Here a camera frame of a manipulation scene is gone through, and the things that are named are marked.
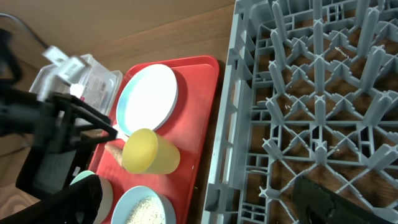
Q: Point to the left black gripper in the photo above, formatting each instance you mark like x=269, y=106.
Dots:
x=57, y=121

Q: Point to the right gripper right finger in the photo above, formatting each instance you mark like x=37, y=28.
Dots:
x=317, y=204

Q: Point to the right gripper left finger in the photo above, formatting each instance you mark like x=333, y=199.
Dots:
x=78, y=203

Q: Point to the brown carrot-like food scrap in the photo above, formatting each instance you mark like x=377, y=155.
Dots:
x=116, y=152

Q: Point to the green bowl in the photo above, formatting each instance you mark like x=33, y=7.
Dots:
x=107, y=195

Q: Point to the yellow plastic cup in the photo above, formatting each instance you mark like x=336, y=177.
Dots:
x=146, y=152

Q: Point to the light blue bowl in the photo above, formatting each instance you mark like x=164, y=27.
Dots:
x=134, y=195

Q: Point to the white rice grains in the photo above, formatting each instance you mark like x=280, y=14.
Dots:
x=147, y=211

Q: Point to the black rectangular waste tray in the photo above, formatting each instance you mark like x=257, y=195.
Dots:
x=44, y=174

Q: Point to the grey dishwasher rack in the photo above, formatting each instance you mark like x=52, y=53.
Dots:
x=310, y=89

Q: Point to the clear plastic bin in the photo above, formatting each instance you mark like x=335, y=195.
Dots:
x=97, y=87

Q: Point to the light blue round plate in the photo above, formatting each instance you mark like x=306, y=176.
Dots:
x=148, y=99

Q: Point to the red plastic tray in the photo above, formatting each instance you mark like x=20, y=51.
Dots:
x=186, y=129

